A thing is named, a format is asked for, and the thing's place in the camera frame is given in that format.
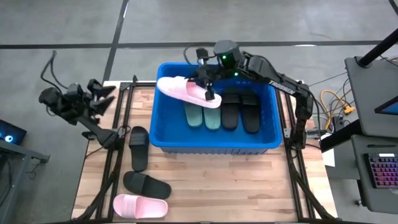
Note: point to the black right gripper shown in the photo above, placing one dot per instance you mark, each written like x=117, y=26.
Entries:
x=208, y=75

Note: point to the green slide sandal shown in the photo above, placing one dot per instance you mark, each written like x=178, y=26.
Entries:
x=212, y=119
x=193, y=116

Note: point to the grey metal stand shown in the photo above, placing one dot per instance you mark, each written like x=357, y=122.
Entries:
x=18, y=152

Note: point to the black aluminium frame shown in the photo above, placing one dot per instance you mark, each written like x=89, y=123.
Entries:
x=297, y=174
x=143, y=84

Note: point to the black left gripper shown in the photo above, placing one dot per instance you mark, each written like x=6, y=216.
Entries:
x=79, y=102

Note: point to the blue plastic bin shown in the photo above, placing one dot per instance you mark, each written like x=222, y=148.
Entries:
x=180, y=130

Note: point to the grey keyboard shelf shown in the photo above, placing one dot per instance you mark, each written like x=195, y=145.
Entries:
x=360, y=174

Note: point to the black device with blue light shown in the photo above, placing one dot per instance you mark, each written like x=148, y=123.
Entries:
x=12, y=133

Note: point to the grey desk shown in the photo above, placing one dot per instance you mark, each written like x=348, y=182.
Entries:
x=367, y=93

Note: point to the dark screen with blue glow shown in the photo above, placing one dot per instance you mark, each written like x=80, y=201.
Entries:
x=390, y=107

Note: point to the pink slide sandal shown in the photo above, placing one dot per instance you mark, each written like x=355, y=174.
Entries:
x=143, y=208
x=177, y=88

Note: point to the black round pole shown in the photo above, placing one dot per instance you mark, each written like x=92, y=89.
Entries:
x=376, y=49

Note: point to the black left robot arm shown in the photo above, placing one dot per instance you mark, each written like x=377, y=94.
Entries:
x=99, y=135

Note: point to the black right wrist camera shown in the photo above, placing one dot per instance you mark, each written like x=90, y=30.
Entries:
x=202, y=54

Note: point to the black desk beam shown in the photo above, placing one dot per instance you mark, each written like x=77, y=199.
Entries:
x=335, y=138

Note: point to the backlit keyboard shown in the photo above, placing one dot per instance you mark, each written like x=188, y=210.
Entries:
x=385, y=171

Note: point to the white paper sheet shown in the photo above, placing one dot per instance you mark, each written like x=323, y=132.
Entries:
x=328, y=158

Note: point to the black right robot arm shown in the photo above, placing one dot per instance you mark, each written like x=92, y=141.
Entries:
x=280, y=84

